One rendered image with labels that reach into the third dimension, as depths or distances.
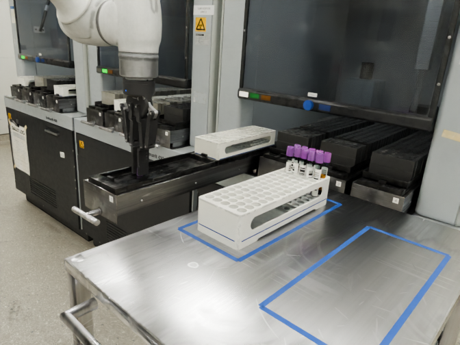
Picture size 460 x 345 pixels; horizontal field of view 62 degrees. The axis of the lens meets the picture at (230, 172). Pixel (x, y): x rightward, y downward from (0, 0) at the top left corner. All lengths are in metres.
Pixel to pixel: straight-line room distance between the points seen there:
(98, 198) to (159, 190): 0.14
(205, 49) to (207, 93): 0.15
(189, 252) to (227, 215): 0.08
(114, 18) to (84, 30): 0.10
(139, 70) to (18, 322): 1.28
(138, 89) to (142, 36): 0.12
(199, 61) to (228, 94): 0.18
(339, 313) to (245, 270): 0.15
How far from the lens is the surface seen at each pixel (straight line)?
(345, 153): 1.13
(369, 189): 1.05
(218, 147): 1.09
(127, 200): 0.89
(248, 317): 0.50
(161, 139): 1.51
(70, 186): 2.24
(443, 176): 1.08
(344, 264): 0.64
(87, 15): 0.98
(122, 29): 0.90
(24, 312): 1.93
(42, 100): 2.34
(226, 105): 1.37
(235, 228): 0.61
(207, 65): 1.42
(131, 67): 0.90
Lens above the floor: 1.14
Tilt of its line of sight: 19 degrees down
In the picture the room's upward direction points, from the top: 4 degrees clockwise
